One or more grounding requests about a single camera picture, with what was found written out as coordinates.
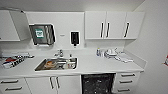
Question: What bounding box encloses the blue dish soap bottle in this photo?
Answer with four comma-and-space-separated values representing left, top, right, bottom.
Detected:
96, 48, 101, 57

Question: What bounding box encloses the chrome faucet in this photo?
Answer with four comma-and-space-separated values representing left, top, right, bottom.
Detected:
54, 49, 65, 58

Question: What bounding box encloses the steel paper towel dispenser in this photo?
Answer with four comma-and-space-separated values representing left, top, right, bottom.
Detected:
28, 23, 57, 47

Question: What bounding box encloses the stainless steel sink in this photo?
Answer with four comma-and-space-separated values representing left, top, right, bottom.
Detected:
34, 57, 79, 72

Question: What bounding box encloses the narrow white drawer unit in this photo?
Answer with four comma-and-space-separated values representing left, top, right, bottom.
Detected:
113, 71, 141, 94

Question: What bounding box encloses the black wall soap dispenser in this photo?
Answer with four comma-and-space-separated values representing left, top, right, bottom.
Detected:
69, 30, 81, 47

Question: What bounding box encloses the white two-door base cabinet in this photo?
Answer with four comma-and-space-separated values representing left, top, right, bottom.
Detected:
24, 75, 82, 94

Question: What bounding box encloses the wide white drawer unit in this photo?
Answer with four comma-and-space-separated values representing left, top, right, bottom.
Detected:
0, 77, 33, 94

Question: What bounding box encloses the white wall cabinet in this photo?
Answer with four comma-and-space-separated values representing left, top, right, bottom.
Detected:
0, 9, 31, 43
84, 10, 146, 41

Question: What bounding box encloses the white cup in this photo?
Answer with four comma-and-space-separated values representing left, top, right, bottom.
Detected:
67, 61, 76, 70

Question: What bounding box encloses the dish with orange food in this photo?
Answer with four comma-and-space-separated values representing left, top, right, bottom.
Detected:
44, 60, 56, 69

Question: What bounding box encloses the small white bottle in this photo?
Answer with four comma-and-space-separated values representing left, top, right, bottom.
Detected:
100, 49, 106, 58

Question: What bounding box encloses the stainless steel dishwasher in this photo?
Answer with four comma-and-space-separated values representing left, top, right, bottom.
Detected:
80, 73, 117, 94

